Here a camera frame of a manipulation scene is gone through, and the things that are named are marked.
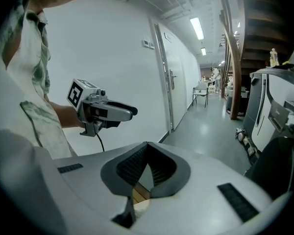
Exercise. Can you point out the clutter of small floor items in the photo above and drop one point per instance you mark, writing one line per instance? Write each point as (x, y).
(245, 138)

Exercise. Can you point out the grey chair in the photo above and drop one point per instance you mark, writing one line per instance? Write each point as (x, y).
(201, 89)

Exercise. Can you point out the person's left forearm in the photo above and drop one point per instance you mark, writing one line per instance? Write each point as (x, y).
(66, 115)

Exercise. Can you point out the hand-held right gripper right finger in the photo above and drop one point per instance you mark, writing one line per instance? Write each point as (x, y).
(198, 204)

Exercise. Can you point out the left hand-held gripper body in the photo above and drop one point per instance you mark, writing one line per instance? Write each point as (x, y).
(76, 93)

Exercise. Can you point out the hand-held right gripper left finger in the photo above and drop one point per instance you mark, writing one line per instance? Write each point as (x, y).
(88, 192)

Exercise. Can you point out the person's white green patterned shirt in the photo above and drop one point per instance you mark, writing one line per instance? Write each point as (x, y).
(19, 82)

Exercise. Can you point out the grey detergent drawer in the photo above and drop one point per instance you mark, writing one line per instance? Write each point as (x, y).
(276, 117)

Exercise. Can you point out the white washing machine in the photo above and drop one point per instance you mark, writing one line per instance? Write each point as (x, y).
(272, 87)

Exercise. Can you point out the pale spray bottle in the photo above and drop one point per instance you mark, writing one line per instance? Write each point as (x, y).
(274, 57)

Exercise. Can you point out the white door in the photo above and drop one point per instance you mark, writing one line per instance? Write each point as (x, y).
(175, 82)

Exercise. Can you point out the yellow cloth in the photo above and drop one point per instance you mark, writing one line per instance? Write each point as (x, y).
(287, 63)

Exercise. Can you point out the wooden staircase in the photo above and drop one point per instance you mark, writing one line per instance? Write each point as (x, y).
(237, 57)

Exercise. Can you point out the white wall switch panel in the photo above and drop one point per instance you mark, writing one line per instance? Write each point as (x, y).
(148, 43)

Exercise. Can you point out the long ceiling light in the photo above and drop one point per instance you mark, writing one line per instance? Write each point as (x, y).
(196, 28)
(203, 51)

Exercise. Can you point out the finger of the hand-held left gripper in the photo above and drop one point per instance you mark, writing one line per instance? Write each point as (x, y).
(129, 107)
(120, 114)

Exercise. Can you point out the small door sign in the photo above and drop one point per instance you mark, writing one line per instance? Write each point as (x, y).
(167, 37)

